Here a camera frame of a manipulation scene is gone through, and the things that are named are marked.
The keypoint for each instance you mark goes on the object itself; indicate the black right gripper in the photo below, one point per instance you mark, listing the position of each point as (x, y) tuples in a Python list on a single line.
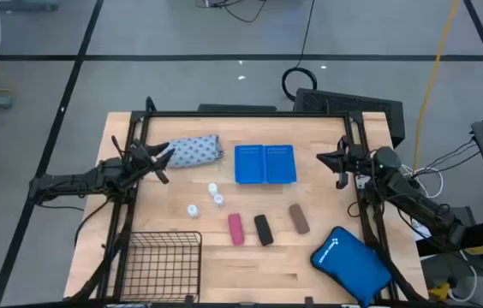
[(355, 160)]

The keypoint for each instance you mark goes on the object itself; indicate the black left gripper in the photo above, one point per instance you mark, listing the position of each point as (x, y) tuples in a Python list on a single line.
[(145, 164)]

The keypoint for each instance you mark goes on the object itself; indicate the grey patterned fabric pouch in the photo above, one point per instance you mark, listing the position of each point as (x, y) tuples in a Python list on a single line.
[(196, 150)]

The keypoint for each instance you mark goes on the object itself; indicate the brown bandage roll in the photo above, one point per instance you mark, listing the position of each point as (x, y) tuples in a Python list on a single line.
[(299, 218)]

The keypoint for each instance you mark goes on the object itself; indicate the black bandage roll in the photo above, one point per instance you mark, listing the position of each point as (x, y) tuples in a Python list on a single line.
[(264, 230)]

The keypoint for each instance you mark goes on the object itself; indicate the pink bandage roll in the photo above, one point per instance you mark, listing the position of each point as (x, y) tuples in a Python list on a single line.
[(236, 229)]

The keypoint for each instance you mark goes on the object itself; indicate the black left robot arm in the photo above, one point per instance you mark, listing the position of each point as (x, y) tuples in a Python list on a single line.
[(74, 181)]

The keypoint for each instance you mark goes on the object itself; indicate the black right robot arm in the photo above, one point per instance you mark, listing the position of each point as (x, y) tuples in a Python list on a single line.
[(417, 201)]

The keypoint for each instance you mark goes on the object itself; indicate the black mesh computer case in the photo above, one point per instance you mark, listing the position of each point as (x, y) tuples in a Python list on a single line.
[(344, 102)]

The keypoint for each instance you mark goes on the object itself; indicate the blue first aid pouch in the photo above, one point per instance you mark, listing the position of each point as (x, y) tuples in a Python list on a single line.
[(350, 265)]

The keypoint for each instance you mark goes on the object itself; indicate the white paper sheet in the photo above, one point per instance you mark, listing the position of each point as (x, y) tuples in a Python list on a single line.
[(422, 229)]

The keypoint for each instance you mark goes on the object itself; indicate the yellow power plug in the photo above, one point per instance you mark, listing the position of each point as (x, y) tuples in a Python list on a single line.
[(440, 292)]

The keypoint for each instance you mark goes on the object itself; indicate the yellow label strip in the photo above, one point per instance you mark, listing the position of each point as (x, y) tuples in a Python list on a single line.
[(481, 249)]

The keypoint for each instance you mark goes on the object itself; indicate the black metal table frame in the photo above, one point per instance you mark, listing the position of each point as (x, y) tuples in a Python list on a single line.
[(246, 114)]

